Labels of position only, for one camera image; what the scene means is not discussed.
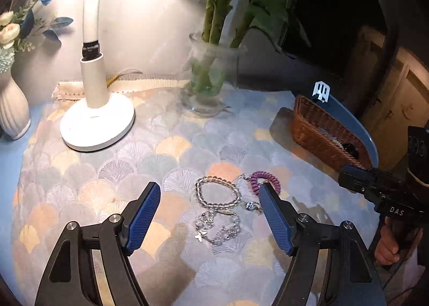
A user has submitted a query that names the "black wrist watch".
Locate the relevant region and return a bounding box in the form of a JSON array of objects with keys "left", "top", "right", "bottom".
[{"left": 334, "top": 140, "right": 359, "bottom": 160}]

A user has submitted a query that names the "purple spiral hair tie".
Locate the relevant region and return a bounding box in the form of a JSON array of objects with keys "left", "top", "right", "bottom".
[{"left": 249, "top": 170, "right": 282, "bottom": 196}]

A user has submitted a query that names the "silver crystal charm bracelet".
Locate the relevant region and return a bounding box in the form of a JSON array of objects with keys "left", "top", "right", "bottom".
[{"left": 194, "top": 208, "right": 242, "bottom": 246}]

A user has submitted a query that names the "clear crystal bead bracelet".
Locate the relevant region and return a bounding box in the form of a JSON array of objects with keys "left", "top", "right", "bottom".
[{"left": 195, "top": 175, "right": 243, "bottom": 210}]

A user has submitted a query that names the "person's right hand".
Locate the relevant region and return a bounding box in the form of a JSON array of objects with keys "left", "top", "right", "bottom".
[{"left": 375, "top": 218, "right": 400, "bottom": 266}]

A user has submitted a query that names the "brown wicker basket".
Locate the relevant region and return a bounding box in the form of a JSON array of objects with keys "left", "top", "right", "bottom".
[{"left": 290, "top": 95, "right": 372, "bottom": 172}]

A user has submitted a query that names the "wooden cabinet door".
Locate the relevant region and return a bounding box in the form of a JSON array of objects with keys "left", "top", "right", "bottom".
[{"left": 353, "top": 26, "right": 428, "bottom": 170}]

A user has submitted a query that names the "white metal clip stand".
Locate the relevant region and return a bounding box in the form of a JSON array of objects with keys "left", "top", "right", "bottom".
[{"left": 311, "top": 81, "right": 330, "bottom": 103}]

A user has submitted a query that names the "scallop pattern table mat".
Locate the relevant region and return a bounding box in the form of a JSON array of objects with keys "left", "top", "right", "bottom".
[{"left": 11, "top": 89, "right": 378, "bottom": 305}]

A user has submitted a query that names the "white desk lamp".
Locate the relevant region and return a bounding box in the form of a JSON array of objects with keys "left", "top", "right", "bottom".
[{"left": 60, "top": 0, "right": 135, "bottom": 152}]

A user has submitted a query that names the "white ribbed flower vase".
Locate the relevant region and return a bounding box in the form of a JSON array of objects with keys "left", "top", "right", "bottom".
[{"left": 0, "top": 68, "right": 31, "bottom": 140}]

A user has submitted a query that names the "glass vase with water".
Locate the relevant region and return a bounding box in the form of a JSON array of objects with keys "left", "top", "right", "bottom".
[{"left": 180, "top": 33, "right": 247, "bottom": 118}]

